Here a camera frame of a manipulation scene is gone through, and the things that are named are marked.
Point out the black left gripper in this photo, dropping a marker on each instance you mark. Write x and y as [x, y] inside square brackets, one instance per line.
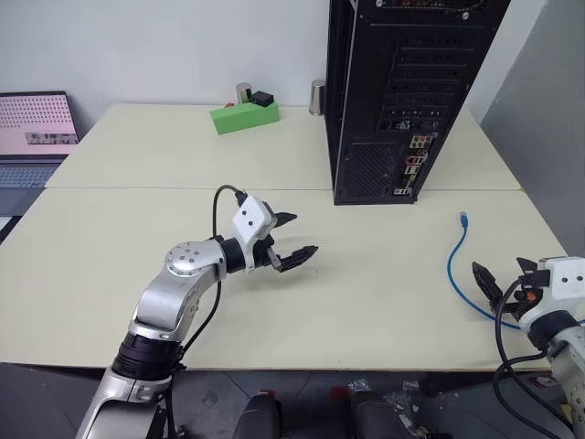
[262, 252]

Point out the green rectangular box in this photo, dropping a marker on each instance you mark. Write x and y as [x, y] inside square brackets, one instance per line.
[242, 118]

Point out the open laptop pink screen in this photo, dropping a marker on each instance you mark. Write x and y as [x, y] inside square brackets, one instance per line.
[34, 123]

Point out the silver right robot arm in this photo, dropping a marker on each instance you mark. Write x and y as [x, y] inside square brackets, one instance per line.
[569, 356]

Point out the dark rounded shape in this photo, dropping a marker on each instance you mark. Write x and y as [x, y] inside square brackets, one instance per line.
[261, 418]
[377, 416]

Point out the silver metal cylinder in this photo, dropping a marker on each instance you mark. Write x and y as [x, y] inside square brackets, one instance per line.
[242, 93]
[316, 97]

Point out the small black box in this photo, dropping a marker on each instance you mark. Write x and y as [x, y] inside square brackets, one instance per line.
[263, 99]

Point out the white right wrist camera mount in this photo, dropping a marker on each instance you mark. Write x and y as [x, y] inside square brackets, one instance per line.
[566, 279]

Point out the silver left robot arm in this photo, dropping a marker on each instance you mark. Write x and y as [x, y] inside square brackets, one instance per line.
[173, 297]

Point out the black computer tower case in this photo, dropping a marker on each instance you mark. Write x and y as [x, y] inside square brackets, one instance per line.
[411, 91]

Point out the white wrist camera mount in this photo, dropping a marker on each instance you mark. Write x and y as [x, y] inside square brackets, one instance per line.
[566, 279]
[250, 219]

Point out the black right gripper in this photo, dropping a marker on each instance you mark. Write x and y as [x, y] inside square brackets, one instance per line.
[525, 297]

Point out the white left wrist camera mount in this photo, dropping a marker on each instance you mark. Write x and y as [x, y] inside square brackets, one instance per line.
[250, 219]

